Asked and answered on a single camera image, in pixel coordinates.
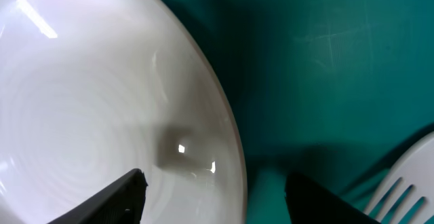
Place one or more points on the large pink plate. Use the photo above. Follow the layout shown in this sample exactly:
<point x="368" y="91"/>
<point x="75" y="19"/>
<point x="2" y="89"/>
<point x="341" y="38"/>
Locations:
<point x="91" y="89"/>

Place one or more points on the white plastic fork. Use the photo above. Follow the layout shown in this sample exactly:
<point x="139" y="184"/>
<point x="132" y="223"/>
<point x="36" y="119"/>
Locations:
<point x="412" y="172"/>

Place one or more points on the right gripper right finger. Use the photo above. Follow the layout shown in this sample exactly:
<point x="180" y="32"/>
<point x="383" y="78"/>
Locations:
<point x="310" y="203"/>

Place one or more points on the teal serving tray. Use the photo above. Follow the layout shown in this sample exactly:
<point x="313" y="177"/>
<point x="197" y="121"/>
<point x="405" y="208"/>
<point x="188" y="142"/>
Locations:
<point x="335" y="89"/>

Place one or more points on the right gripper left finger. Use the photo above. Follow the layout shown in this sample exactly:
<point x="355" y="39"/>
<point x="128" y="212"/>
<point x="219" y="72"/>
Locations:
<point x="121" y="202"/>

